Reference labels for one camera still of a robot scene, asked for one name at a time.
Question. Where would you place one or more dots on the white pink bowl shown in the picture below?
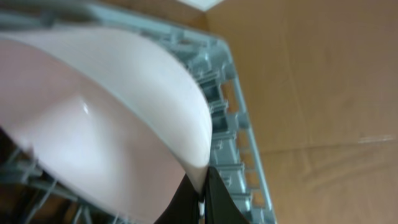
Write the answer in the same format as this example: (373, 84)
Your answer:
(110, 114)

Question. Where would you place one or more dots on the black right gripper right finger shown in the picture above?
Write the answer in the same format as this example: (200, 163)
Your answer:
(219, 206)

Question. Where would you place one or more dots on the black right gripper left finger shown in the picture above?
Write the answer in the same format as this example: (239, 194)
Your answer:
(183, 208)

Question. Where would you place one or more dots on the grey dishwasher rack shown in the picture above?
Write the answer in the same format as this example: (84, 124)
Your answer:
(234, 151)

